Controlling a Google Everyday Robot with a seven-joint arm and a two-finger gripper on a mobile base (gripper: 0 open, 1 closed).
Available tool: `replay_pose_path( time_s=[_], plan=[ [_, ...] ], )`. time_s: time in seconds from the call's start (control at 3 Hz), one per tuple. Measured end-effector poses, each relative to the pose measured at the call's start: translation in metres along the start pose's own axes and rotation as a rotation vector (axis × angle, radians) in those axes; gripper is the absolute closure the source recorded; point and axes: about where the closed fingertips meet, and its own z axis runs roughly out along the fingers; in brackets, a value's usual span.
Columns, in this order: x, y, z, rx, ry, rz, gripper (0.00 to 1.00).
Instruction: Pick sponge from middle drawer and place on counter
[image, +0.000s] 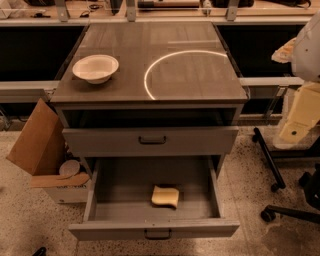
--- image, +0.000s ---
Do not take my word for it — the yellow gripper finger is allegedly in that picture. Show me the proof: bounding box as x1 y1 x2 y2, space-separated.
271 38 296 64
279 83 320 144

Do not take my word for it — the yellow sponge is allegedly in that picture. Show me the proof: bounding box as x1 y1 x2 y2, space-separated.
151 186 179 208

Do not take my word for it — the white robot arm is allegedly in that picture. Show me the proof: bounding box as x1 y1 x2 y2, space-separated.
271 11 320 149

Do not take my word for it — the grey drawer cabinet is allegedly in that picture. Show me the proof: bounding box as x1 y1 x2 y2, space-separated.
51 22 248 172

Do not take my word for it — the white bowl on counter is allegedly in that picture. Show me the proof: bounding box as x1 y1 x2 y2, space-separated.
72 54 119 84

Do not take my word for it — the grey top drawer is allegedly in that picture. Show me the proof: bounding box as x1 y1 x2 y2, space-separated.
63 126 238 157

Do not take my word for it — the open middle drawer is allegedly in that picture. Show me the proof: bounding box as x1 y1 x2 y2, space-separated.
69 156 239 241

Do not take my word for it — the black cart leg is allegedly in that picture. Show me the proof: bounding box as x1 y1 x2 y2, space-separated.
252 127 286 192

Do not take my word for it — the black office chair base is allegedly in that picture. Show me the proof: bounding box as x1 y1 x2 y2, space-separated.
260 171 320 225

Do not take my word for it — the cardboard box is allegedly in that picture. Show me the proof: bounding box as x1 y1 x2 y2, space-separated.
7 99 91 203

